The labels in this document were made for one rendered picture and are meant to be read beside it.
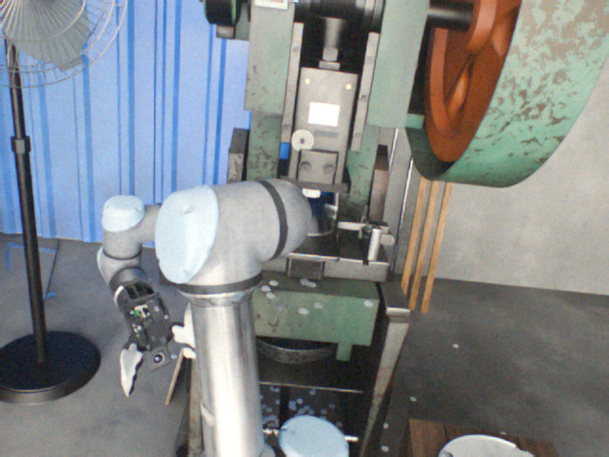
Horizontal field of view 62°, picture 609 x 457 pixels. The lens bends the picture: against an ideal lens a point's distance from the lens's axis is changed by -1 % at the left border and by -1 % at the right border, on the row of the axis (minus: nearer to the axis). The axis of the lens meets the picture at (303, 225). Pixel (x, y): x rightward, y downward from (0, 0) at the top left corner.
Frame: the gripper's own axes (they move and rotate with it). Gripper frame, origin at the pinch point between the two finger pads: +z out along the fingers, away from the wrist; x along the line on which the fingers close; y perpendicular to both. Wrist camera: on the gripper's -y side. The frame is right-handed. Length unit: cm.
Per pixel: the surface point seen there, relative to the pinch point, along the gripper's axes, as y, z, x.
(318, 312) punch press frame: -26, -20, 42
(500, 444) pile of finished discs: -47, 24, 67
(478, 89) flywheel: 23, -23, 90
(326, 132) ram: 12, -40, 57
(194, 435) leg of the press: -59, -25, 5
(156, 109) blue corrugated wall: -33, -176, 50
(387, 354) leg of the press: -33, -4, 53
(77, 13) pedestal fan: 35, -97, 14
